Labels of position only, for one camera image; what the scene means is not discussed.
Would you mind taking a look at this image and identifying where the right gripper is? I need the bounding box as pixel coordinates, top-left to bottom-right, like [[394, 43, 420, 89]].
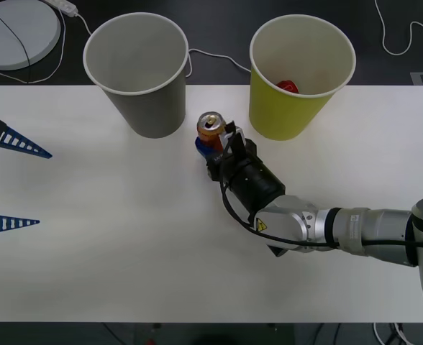
[[193, 137, 260, 183]]

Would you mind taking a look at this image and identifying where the orange-red drink can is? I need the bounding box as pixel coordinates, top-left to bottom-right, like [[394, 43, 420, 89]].
[[196, 111, 227, 152]]

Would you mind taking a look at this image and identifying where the round white disc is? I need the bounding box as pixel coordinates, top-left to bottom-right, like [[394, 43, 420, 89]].
[[0, 0, 62, 71]]

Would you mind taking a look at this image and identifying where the yellow-green plastic waste bin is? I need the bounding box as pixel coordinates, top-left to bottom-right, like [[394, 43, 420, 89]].
[[248, 14, 357, 142]]

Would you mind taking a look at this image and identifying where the red crushed drink can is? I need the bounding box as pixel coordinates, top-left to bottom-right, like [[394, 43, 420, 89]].
[[276, 80, 299, 95]]

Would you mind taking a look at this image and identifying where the grey plastic waste bin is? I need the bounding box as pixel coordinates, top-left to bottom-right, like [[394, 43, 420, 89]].
[[82, 13, 190, 139]]

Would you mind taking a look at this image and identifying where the white power strip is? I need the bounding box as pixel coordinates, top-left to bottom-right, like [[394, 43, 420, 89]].
[[42, 0, 80, 17]]

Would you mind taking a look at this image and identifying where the thin black cable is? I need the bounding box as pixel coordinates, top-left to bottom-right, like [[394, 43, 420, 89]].
[[0, 6, 32, 84]]

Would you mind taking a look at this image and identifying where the looped white cable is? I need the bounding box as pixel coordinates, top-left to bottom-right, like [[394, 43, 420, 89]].
[[0, 9, 68, 86]]

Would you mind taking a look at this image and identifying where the white power strip cable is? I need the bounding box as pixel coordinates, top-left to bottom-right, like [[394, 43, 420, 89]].
[[75, 13, 253, 78]]

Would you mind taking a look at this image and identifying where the long white cable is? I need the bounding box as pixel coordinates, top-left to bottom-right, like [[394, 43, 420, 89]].
[[374, 0, 423, 57]]

